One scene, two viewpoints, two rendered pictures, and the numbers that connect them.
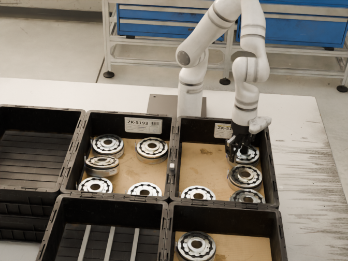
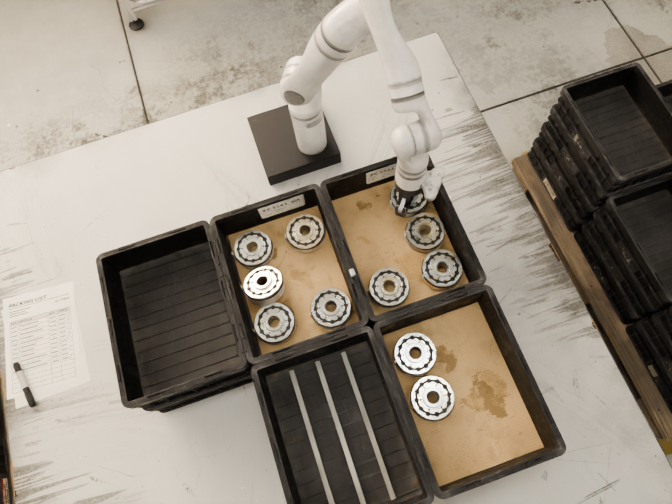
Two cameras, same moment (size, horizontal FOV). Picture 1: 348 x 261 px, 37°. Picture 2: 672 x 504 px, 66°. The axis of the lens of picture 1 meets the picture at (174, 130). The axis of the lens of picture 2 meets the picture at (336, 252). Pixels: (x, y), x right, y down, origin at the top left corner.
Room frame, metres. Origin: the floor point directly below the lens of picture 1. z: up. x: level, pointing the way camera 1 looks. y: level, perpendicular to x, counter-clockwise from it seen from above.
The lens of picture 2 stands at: (0.74, 0.11, 2.14)
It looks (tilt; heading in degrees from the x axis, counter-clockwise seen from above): 69 degrees down; 348
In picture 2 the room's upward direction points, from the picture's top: 9 degrees counter-clockwise
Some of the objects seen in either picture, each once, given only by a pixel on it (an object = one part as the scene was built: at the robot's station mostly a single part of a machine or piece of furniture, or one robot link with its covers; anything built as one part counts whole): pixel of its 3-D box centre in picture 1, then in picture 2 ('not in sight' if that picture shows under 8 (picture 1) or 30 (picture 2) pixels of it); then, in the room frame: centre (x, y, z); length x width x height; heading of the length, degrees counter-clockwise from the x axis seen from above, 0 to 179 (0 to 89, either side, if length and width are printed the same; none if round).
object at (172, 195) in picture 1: (222, 159); (399, 231); (1.19, -0.15, 0.92); 0.40 x 0.30 x 0.02; 178
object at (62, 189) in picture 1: (123, 153); (286, 269); (1.20, 0.15, 0.92); 0.40 x 0.30 x 0.02; 178
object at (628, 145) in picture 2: not in sight; (601, 153); (1.40, -1.10, 0.37); 0.40 x 0.30 x 0.45; 178
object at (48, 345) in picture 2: not in sight; (41, 340); (1.33, 0.88, 0.70); 0.33 x 0.23 x 0.01; 178
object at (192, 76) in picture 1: (192, 62); (302, 89); (1.63, -0.05, 1.00); 0.09 x 0.09 x 0.17; 56
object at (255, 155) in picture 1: (243, 153); (409, 195); (1.30, -0.23, 0.86); 0.10 x 0.10 x 0.01
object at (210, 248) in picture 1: (196, 245); (415, 353); (0.90, -0.07, 0.86); 0.10 x 0.10 x 0.01
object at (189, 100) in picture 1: (189, 99); (308, 125); (1.62, -0.05, 0.84); 0.09 x 0.09 x 0.17; 78
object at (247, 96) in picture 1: (245, 82); (410, 150); (1.27, -0.20, 1.14); 0.09 x 0.07 x 0.15; 87
